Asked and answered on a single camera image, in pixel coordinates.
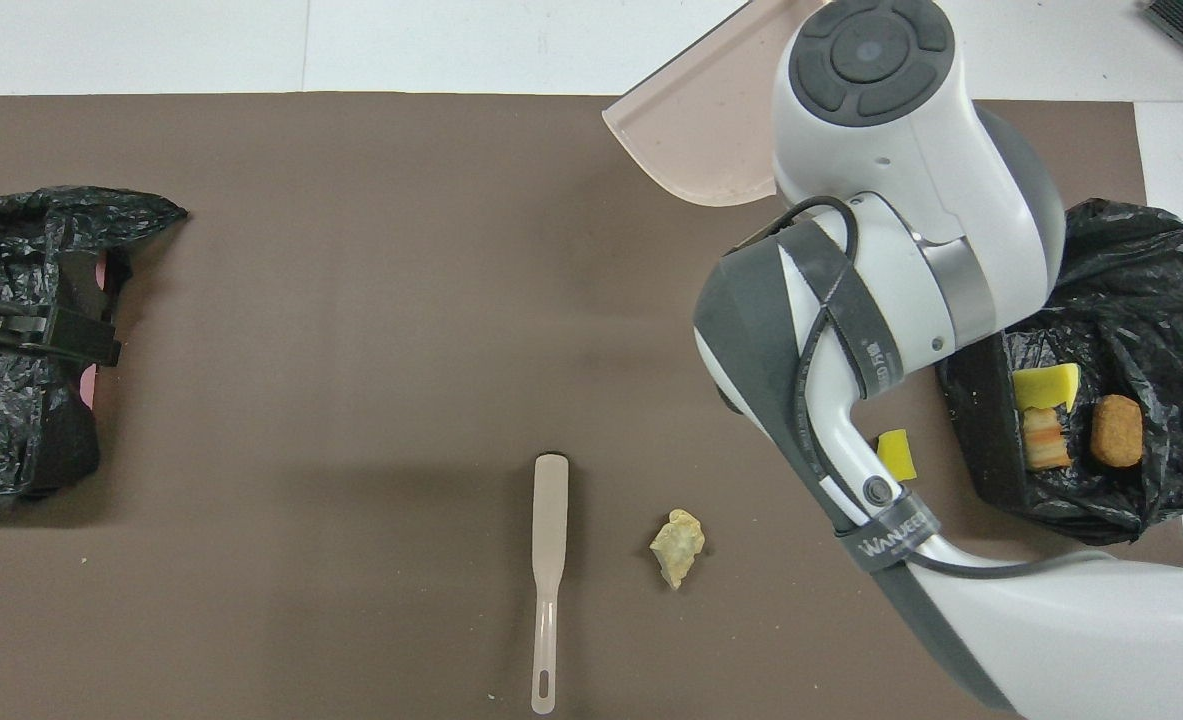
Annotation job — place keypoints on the beige plastic dustpan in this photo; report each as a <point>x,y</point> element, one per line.
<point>701,130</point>

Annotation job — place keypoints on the yellow sponge piece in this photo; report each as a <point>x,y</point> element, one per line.
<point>1046,385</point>
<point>896,456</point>

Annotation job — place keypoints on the beige and orange foam chunk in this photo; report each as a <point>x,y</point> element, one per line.
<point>1046,440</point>

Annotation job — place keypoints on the brown cork-like foam chunk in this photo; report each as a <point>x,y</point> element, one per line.
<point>1117,431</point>

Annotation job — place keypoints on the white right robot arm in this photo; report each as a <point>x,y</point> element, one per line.
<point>1101,630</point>

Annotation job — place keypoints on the left black trash bag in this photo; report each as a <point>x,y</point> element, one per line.
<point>11,440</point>

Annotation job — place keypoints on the black trash bag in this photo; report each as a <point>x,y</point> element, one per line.
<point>11,440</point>
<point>1151,300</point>

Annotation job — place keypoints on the right black trash bag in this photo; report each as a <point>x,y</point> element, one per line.
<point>1151,300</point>

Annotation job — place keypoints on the brown table mat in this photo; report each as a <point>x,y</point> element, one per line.
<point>351,350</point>

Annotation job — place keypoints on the pale beige foam chunk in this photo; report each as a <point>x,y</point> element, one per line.
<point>677,546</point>

